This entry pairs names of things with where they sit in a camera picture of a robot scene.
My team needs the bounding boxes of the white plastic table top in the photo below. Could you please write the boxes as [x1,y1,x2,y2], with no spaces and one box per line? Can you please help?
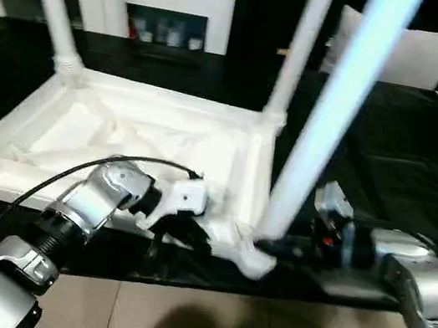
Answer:
[0,51,306,285]

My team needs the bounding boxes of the white plastic table leg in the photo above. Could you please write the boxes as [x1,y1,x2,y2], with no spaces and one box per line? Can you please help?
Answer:
[260,0,342,134]
[2,0,99,85]
[256,0,427,265]

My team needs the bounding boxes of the black mat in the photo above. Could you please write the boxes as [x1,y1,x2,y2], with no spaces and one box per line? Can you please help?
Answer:
[0,13,438,328]

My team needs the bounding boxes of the grey pillow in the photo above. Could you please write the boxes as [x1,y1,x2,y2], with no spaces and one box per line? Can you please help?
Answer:
[318,1,438,93]

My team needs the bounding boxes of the black cabinet with gold label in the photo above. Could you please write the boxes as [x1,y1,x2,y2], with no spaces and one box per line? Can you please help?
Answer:
[223,0,347,78]

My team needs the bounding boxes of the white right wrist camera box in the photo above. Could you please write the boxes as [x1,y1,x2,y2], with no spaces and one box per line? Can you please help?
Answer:
[303,179,365,275]

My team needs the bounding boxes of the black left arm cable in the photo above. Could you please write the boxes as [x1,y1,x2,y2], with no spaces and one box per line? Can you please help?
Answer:
[0,131,207,328]

